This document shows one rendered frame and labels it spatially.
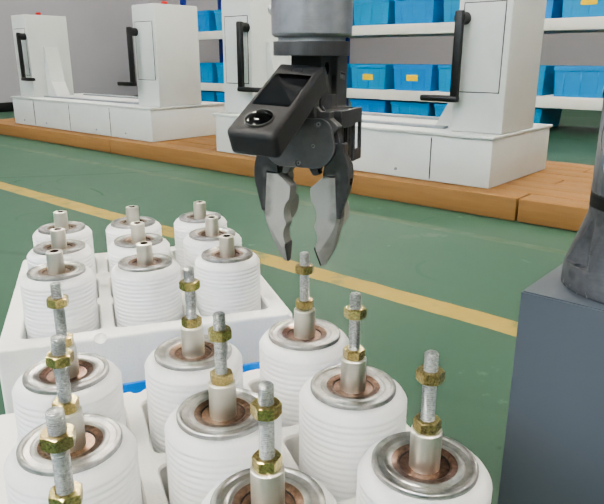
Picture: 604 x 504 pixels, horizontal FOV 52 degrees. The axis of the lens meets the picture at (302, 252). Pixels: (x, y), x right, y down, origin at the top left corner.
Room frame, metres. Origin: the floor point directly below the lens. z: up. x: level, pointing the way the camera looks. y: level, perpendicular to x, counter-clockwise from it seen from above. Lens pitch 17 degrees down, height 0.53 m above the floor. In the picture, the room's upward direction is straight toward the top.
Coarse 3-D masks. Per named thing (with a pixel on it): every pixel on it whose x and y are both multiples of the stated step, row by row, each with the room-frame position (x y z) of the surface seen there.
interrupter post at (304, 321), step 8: (296, 312) 0.60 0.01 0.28; (304, 312) 0.59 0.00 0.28; (312, 312) 0.60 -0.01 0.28; (296, 320) 0.60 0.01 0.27; (304, 320) 0.59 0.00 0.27; (312, 320) 0.60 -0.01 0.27; (296, 328) 0.60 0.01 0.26; (304, 328) 0.59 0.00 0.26; (312, 328) 0.60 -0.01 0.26; (296, 336) 0.60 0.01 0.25; (304, 336) 0.59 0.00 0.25; (312, 336) 0.60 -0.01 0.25
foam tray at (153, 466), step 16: (256, 384) 0.64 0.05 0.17; (128, 400) 0.59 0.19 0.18; (144, 400) 0.59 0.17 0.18; (0, 416) 0.56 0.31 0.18; (128, 416) 0.56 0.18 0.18; (144, 416) 0.56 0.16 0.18; (0, 432) 0.53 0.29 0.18; (16, 432) 0.53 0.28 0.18; (144, 432) 0.53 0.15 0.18; (288, 432) 0.53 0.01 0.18; (0, 448) 0.50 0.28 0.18; (144, 448) 0.50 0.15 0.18; (288, 448) 0.52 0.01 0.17; (0, 464) 0.48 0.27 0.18; (144, 464) 0.48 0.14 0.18; (160, 464) 0.48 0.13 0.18; (288, 464) 0.48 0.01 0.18; (0, 480) 0.46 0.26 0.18; (144, 480) 0.46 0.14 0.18; (160, 480) 0.46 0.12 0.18; (0, 496) 0.44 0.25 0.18; (144, 496) 0.44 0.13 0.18; (160, 496) 0.44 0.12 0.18
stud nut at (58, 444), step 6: (72, 426) 0.30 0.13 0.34; (42, 432) 0.29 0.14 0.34; (66, 432) 0.29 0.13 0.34; (72, 432) 0.29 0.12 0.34; (42, 438) 0.29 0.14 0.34; (48, 438) 0.29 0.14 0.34; (54, 438) 0.29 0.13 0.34; (60, 438) 0.29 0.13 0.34; (66, 438) 0.29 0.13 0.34; (72, 438) 0.29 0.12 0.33; (42, 444) 0.29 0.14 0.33; (48, 444) 0.29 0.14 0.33; (54, 444) 0.29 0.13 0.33; (60, 444) 0.29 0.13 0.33; (66, 444) 0.29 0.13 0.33; (72, 444) 0.29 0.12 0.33; (42, 450) 0.29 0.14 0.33; (48, 450) 0.29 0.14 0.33; (54, 450) 0.29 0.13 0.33; (60, 450) 0.29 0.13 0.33
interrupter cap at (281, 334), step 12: (276, 324) 0.62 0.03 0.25; (288, 324) 0.62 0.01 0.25; (324, 324) 0.62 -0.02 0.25; (276, 336) 0.59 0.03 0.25; (288, 336) 0.60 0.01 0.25; (324, 336) 0.59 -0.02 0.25; (336, 336) 0.59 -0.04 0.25; (288, 348) 0.57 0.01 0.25; (300, 348) 0.57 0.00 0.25; (312, 348) 0.57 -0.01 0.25
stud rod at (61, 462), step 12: (60, 408) 0.30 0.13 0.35; (48, 420) 0.29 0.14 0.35; (60, 420) 0.29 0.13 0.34; (48, 432) 0.29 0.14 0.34; (60, 432) 0.29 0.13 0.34; (60, 456) 0.29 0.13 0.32; (60, 468) 0.29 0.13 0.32; (60, 480) 0.29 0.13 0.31; (72, 480) 0.30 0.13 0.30; (60, 492) 0.29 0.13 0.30
